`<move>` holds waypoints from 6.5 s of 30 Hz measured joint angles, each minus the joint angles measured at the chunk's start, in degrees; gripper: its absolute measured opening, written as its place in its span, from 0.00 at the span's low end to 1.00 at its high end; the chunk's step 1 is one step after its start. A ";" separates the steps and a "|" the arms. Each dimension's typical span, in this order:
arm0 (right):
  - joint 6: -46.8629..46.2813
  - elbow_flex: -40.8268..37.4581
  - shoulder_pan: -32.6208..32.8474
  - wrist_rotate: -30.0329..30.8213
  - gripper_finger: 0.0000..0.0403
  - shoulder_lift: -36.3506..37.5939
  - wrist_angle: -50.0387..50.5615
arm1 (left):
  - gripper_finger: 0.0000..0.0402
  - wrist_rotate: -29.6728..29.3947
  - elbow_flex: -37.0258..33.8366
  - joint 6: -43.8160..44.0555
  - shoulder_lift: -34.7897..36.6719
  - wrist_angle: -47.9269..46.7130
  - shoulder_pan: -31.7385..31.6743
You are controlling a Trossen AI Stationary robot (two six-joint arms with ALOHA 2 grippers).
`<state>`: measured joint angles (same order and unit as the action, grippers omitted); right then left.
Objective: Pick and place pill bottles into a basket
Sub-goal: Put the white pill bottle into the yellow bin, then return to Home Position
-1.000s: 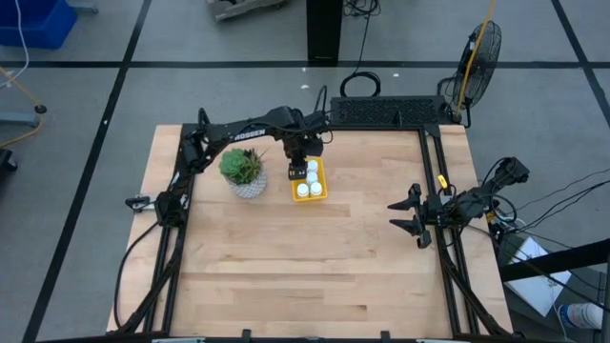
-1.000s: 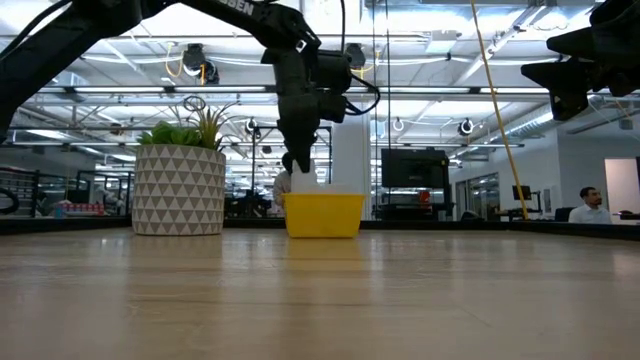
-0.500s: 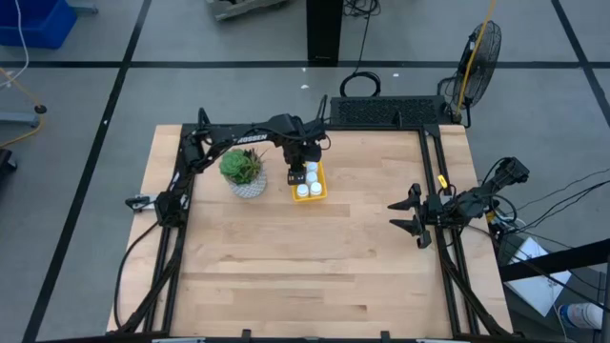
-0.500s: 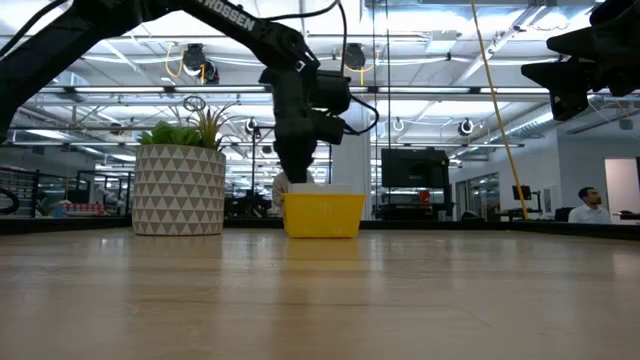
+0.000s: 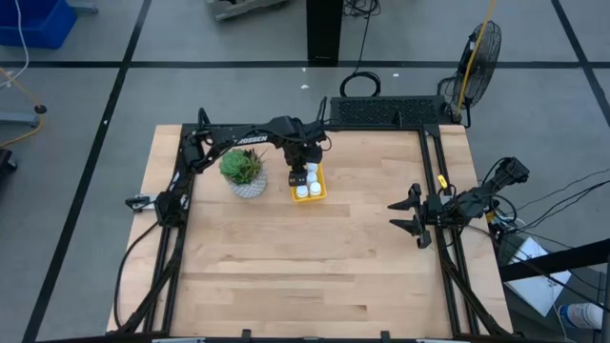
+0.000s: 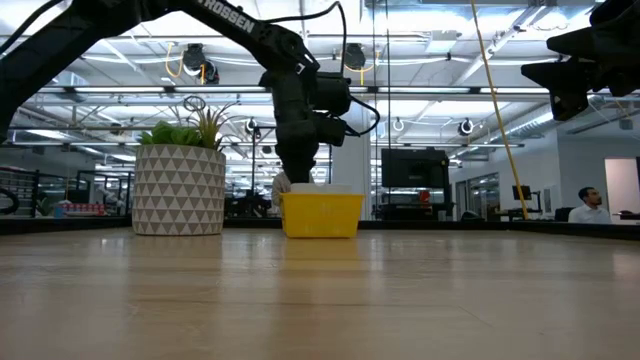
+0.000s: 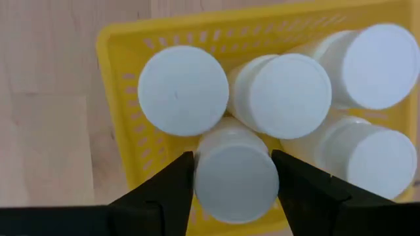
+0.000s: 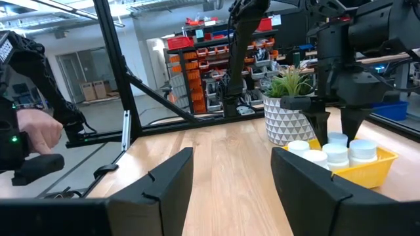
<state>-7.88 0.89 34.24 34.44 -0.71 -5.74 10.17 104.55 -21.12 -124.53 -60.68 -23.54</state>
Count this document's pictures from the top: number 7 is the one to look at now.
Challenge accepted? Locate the white pill bottle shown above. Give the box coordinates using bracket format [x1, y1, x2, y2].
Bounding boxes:
[136, 45, 230, 138]
[193, 116, 280, 225]
[226, 52, 333, 140]
[285, 22, 420, 111]
[279, 116, 418, 201]

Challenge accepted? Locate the yellow plastic basket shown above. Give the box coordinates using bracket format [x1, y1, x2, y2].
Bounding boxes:
[95, 0, 420, 236]

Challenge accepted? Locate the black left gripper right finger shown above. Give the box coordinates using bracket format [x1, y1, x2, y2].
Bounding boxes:
[271, 149, 420, 236]

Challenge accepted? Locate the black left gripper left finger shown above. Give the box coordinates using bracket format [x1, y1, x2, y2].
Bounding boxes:
[108, 151, 196, 236]

